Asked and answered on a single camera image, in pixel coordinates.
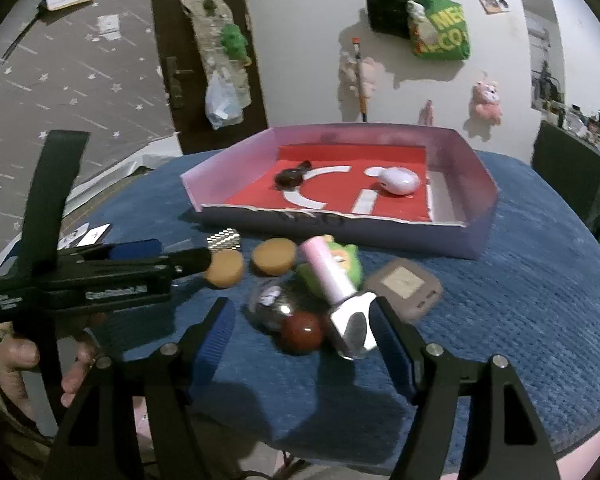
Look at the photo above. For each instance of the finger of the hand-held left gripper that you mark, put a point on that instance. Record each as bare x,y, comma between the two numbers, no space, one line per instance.
135,250
190,262

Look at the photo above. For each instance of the black bag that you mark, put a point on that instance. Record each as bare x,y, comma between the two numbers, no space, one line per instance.
387,7

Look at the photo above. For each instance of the green toy figure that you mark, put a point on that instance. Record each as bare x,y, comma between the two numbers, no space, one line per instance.
352,265

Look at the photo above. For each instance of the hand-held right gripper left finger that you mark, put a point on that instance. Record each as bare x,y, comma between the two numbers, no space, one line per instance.
212,345

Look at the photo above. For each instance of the small pink hanging toy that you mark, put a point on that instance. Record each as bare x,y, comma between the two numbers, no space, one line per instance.
427,112

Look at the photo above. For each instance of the green plush toy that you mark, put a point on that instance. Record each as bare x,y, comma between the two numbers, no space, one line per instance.
234,42

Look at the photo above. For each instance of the person's left hand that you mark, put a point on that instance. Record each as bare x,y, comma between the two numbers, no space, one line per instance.
15,360

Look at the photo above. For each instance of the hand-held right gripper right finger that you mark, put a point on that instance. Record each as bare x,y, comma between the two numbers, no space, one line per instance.
395,355

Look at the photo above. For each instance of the green shopping bag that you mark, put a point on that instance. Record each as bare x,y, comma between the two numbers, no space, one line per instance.
442,30

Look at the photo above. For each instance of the studded metal cylinder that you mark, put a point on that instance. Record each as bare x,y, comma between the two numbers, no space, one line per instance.
225,240

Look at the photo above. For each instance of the row of small bottles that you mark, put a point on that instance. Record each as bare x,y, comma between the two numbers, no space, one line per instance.
590,127

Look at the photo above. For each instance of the pink plush bear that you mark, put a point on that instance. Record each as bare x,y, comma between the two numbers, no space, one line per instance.
486,102

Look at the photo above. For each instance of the grey small electronic device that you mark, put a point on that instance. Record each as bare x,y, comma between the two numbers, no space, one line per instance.
405,285

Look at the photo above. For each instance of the white earbud case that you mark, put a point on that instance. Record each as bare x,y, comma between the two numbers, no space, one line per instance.
400,180

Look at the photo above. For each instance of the pale pink plush toy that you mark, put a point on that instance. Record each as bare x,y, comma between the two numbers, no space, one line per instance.
350,75

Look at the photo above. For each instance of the white card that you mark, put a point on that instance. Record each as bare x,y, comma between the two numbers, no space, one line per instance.
69,241
96,234

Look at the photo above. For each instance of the clear glass cup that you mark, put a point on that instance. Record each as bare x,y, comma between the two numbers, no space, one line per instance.
265,310

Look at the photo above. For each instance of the pink capped nail polish bottle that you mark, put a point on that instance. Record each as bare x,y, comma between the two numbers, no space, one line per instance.
325,270

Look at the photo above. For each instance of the white sheet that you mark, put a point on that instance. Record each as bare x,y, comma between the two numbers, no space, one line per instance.
140,160

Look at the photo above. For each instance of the white paper note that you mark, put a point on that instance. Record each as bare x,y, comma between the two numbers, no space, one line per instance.
109,27

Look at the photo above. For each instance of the dark brown door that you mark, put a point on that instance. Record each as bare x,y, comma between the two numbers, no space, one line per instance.
165,25

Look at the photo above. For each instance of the orange round disc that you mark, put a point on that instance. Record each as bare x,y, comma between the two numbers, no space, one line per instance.
225,267
274,255

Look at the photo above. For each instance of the pink tray with red bottom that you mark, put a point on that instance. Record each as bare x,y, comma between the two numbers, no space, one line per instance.
360,170

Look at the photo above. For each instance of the black nail polish bottle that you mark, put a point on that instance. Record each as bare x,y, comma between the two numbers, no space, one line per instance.
287,177

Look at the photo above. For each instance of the wall mirror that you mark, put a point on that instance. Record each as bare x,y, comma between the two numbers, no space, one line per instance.
542,45

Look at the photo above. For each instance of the brown glitter jar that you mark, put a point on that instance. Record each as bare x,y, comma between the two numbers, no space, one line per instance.
302,332

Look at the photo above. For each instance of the dark green tablecloth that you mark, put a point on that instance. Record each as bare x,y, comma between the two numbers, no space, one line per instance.
565,165

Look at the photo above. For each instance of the camouflage hanging organizer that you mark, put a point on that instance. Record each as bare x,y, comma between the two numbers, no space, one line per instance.
207,25

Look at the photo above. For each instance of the clear plastic bag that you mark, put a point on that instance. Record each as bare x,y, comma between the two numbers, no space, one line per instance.
222,105

